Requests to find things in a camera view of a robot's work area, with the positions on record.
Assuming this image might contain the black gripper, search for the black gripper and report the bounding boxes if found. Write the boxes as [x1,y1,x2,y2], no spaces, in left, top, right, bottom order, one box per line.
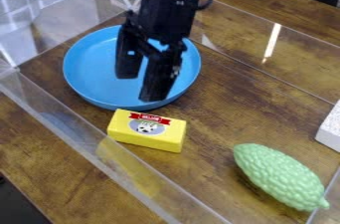
[116,0,199,102]

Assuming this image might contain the blue round tray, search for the blue round tray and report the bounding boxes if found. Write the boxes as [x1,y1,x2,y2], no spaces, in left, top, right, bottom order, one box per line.
[63,25,202,112]

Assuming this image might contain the yellow butter block toy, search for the yellow butter block toy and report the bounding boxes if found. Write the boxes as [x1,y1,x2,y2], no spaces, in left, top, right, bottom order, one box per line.
[107,109,187,153]

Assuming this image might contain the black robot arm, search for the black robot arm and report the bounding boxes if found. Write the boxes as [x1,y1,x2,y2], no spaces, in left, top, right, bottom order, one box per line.
[116,0,206,102]

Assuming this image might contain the white foam block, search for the white foam block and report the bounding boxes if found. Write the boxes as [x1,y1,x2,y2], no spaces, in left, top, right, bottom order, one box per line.
[315,100,340,153]

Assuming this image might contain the green bitter gourd toy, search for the green bitter gourd toy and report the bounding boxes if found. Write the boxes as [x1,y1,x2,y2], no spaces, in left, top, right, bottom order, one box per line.
[234,143,331,211]

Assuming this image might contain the clear acrylic enclosure wall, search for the clear acrylic enclosure wall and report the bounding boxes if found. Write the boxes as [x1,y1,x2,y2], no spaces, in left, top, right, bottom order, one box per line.
[0,0,340,224]

